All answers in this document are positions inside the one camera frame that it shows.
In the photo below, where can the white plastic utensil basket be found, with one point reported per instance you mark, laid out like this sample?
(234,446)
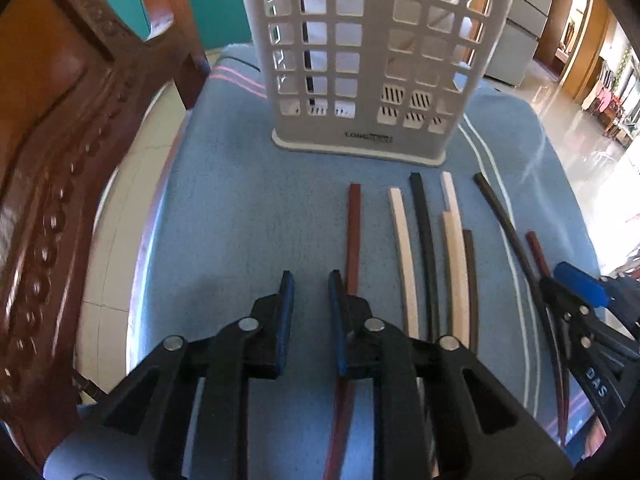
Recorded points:
(375,60)

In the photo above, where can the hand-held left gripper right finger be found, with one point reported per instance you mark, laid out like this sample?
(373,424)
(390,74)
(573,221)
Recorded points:
(334,310)

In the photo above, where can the hanging clothes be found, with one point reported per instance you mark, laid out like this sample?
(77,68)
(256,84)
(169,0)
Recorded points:
(605,95)

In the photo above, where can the carved wooden chair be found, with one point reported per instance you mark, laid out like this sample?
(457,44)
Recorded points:
(50,110)

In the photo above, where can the beige chopstick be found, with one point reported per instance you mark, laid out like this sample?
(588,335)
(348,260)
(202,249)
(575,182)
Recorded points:
(456,270)
(402,240)
(450,192)

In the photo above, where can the grey cabinet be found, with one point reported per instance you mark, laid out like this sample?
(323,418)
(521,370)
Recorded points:
(520,35)

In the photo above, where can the dark brown chopstick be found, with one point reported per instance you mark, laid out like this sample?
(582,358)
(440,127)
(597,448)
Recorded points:
(471,285)

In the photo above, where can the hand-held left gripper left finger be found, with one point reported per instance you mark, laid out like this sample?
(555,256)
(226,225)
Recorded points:
(286,310)

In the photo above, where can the red-brown chopstick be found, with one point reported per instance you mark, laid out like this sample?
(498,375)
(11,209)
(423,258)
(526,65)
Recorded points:
(354,235)
(537,255)

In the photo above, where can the black chopstick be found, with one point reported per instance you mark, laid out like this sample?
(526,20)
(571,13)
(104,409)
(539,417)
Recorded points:
(424,240)
(505,220)

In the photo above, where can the blue striped cloth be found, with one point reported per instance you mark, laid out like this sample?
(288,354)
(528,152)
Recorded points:
(250,210)

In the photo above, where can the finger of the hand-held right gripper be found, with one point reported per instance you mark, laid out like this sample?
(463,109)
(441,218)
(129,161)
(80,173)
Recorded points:
(570,320)
(582,285)

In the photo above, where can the wooden door frame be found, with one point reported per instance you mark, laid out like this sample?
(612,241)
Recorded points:
(575,35)

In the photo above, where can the teal cabinet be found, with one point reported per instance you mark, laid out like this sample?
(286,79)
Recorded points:
(220,5)

